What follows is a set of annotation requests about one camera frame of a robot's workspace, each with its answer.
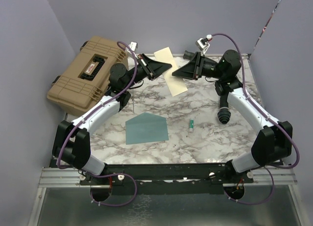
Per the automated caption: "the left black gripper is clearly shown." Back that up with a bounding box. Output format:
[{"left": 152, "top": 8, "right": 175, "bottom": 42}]
[{"left": 124, "top": 53, "right": 172, "bottom": 90}]

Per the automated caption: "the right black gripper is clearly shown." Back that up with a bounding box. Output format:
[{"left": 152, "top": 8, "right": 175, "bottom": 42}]
[{"left": 172, "top": 51, "right": 224, "bottom": 81}]

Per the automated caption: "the teal paper envelope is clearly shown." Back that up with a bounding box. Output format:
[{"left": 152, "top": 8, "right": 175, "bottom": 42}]
[{"left": 125, "top": 113, "right": 169, "bottom": 145}]

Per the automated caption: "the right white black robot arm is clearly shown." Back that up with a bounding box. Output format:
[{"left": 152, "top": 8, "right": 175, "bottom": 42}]
[{"left": 172, "top": 49, "right": 292, "bottom": 182}]

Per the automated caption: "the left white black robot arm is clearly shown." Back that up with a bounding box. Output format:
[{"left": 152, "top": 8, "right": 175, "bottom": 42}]
[{"left": 52, "top": 54, "right": 172, "bottom": 184}]

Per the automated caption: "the green white glue stick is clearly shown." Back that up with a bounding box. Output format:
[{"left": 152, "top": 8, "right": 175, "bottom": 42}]
[{"left": 188, "top": 119, "right": 194, "bottom": 133}]

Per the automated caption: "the tan plastic tool case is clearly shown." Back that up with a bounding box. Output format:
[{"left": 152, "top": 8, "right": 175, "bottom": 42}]
[{"left": 47, "top": 36, "right": 128, "bottom": 116}]

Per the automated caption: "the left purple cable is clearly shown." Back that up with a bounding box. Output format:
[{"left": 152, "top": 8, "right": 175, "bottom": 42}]
[{"left": 56, "top": 41, "right": 145, "bottom": 207}]

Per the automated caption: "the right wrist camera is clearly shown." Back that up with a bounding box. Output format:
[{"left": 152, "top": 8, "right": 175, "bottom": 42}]
[{"left": 195, "top": 35, "right": 213, "bottom": 55}]

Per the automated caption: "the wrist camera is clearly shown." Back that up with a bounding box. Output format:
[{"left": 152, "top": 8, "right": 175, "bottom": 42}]
[
  {"left": 195, "top": 35, "right": 213, "bottom": 55},
  {"left": 128, "top": 42, "right": 138, "bottom": 52}
]

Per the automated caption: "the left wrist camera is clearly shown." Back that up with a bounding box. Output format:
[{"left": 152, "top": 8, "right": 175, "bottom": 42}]
[{"left": 128, "top": 42, "right": 138, "bottom": 52}]

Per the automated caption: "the black corrugated hose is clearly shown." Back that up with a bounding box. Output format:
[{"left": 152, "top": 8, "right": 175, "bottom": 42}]
[{"left": 183, "top": 49, "right": 231, "bottom": 125}]

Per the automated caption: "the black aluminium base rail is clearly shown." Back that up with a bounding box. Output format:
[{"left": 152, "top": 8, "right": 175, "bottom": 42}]
[{"left": 39, "top": 163, "right": 297, "bottom": 195}]

